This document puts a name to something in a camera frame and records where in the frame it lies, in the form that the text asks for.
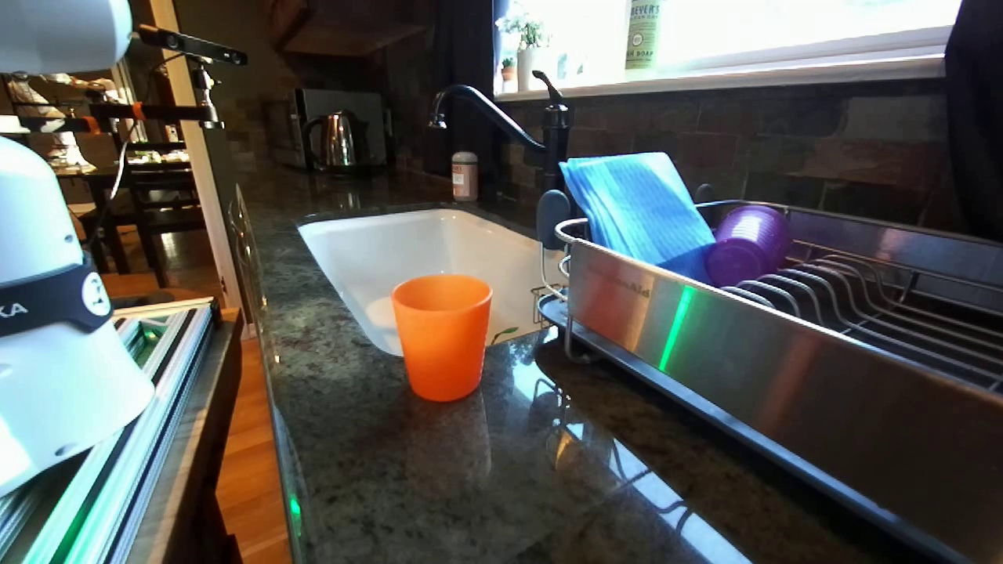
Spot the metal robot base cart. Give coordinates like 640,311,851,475
0,294,243,564

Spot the white window sill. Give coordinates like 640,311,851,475
493,48,955,104

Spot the orange plastic cup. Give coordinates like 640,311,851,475
387,271,496,407

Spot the white kitchen sink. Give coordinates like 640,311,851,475
294,206,575,360

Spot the blue plastic plate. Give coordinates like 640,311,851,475
557,151,721,268

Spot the dark kitchen faucet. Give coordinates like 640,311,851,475
426,69,575,251

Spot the dark blue curtain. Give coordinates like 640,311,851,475
435,0,508,175
942,0,1003,244

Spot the potted plant in white pot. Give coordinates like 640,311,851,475
499,13,549,97

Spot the purple plastic cup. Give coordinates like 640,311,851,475
667,203,797,292

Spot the green label soap bottle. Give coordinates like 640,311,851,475
622,0,663,71

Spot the stainless steel dish rack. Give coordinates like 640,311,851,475
535,196,1003,564

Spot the dark wooden dining table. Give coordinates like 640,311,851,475
59,144,211,287

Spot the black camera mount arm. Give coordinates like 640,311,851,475
134,22,249,134

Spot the white window frame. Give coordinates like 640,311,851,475
488,0,964,74

